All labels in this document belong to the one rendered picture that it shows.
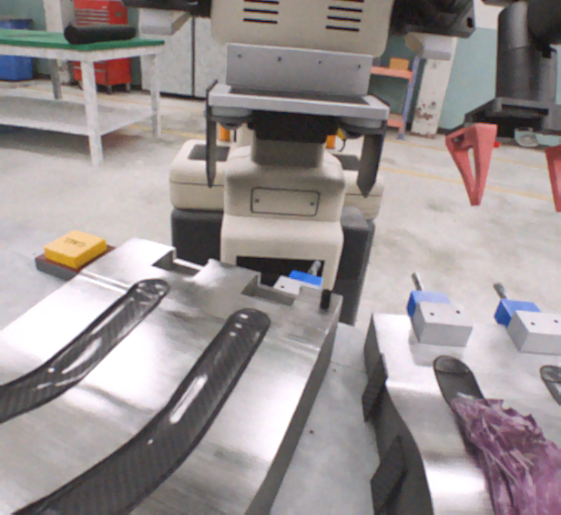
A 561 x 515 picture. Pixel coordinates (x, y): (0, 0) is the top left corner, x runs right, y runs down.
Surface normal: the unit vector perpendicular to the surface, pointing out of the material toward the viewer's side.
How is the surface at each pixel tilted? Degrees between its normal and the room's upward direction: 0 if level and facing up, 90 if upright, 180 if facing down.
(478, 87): 90
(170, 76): 90
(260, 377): 3
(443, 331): 90
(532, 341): 90
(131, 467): 26
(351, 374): 0
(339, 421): 0
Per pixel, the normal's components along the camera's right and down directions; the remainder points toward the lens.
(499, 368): 0.08, -0.88
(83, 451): 0.24, -0.97
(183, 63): -0.30, 0.42
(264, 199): 0.02, 0.58
